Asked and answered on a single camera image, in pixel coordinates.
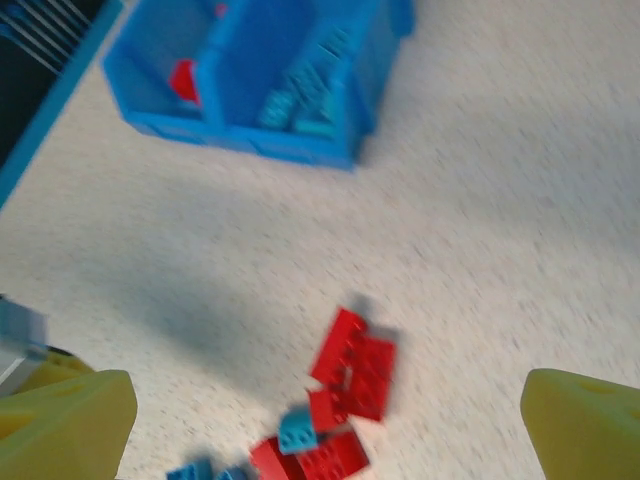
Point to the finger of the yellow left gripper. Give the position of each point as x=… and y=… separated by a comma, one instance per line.
x=60, y=370

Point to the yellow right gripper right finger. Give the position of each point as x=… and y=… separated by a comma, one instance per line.
x=585, y=430

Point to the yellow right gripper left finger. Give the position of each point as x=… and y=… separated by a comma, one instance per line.
x=65, y=430

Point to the blue hollow-underside long lego brick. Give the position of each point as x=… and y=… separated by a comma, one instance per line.
x=231, y=474

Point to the red hollow-underside long lego brick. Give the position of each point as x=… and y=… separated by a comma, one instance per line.
x=372, y=380

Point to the blue small curved lego brick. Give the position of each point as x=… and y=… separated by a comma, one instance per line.
x=297, y=432

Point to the red hollow long lego brick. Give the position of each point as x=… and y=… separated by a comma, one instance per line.
x=320, y=460

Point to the red studded long lego brick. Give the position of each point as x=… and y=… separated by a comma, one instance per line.
x=340, y=350

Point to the red small square lego brick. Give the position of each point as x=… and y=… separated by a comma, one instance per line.
x=327, y=410

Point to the blue plastic bin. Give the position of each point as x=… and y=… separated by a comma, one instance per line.
x=250, y=50
x=150, y=65

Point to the grey ribbed background object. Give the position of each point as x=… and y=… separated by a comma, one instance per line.
x=40, y=30

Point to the blue smooth-sided lego brick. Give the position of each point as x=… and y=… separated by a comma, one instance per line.
x=315, y=127

